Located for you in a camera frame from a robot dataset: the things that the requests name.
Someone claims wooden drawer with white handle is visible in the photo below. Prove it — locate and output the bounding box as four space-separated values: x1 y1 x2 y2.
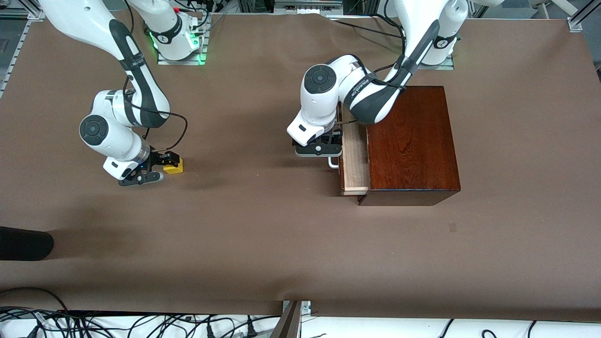
327 106 372 197

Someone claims dark wooden drawer cabinet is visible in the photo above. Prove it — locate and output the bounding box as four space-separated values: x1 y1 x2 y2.
358 85 462 207

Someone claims brown table cover sheet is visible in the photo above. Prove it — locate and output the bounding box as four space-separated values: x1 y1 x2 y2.
0 9 601 316

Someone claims silver metal device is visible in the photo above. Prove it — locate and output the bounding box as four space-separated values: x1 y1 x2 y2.
275 0 344 14

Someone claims black cylinder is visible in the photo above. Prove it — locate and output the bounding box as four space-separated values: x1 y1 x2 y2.
0 226 54 261

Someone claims aluminium table edge rail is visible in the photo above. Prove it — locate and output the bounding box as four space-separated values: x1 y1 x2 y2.
0 0 46 99
567 0 601 71

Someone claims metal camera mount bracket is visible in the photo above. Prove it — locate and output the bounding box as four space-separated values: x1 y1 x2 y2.
271 300 312 338

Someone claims white frame strut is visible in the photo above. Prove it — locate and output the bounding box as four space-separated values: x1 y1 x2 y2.
531 0 579 18

